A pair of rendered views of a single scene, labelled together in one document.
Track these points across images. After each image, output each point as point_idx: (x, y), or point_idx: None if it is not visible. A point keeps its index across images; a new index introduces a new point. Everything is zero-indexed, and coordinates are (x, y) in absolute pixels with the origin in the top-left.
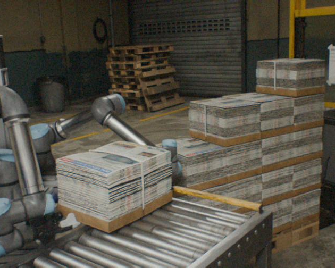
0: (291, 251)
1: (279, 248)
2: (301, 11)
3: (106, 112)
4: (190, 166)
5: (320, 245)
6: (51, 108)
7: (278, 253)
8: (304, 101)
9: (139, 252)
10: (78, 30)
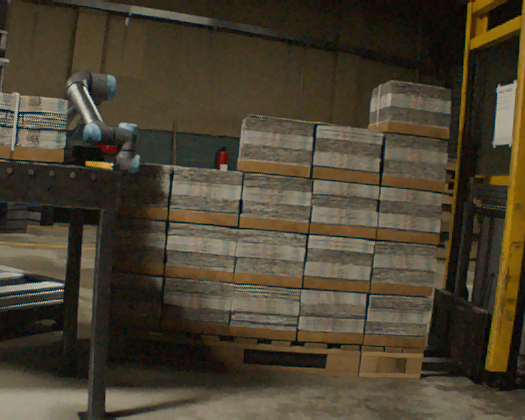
0: (346, 379)
1: (332, 370)
2: (475, 40)
3: (72, 82)
4: (178, 183)
5: (402, 385)
6: None
7: (324, 376)
8: (404, 143)
9: None
10: (357, 127)
